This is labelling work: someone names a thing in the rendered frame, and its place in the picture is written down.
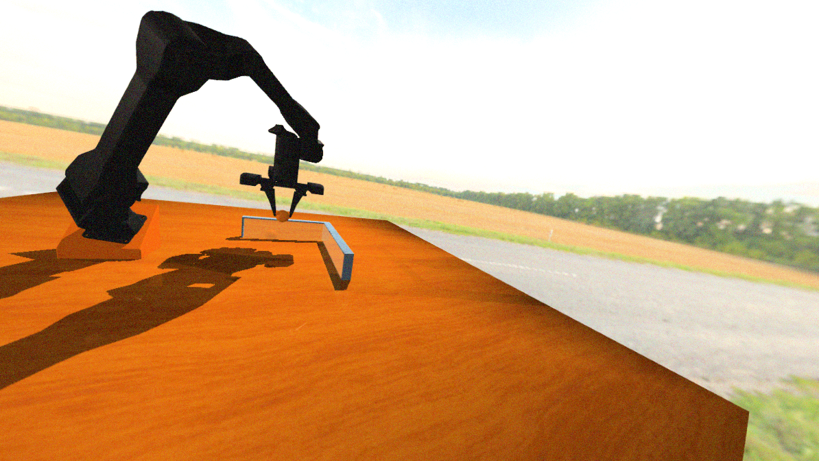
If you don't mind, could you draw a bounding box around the light blue l-shaped wall top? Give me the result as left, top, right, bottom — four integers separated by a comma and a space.
241, 215, 354, 281

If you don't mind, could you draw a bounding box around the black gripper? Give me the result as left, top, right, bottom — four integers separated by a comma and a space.
239, 154, 324, 217

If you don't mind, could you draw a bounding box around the clear l-shaped low wall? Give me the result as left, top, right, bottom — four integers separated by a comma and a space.
243, 218, 344, 279

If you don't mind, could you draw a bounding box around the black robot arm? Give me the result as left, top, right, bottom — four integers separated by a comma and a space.
56, 10, 324, 244

